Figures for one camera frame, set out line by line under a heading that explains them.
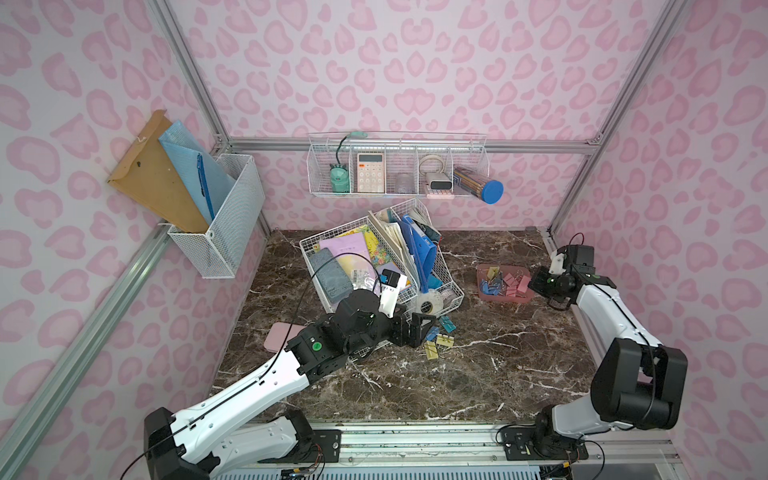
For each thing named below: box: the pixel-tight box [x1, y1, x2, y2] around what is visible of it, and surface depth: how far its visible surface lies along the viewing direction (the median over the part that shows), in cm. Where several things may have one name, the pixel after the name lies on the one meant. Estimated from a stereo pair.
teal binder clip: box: [439, 315, 457, 333], surface depth 94 cm
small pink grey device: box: [425, 172, 455, 199], surface depth 90 cm
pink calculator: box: [357, 152, 385, 193], surface depth 97 cm
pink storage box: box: [476, 264, 534, 304], surface depth 103 cm
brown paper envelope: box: [107, 110, 211, 233], surface depth 69 cm
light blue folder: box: [158, 120, 236, 226], surface depth 71 cm
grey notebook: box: [307, 247, 354, 303], surface depth 78 cm
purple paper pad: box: [319, 232, 372, 262], surface depth 90 cm
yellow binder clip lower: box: [425, 340, 439, 360], surface depth 90 cm
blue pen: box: [197, 153, 215, 221], surface depth 68 cm
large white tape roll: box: [414, 290, 444, 316], surface depth 94 cm
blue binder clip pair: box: [480, 278, 502, 296], surface depth 103 cm
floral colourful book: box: [342, 225, 392, 267], surface depth 89 cm
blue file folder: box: [399, 214, 437, 294], surface depth 89 cm
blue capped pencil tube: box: [453, 169, 505, 205], surface depth 87 cm
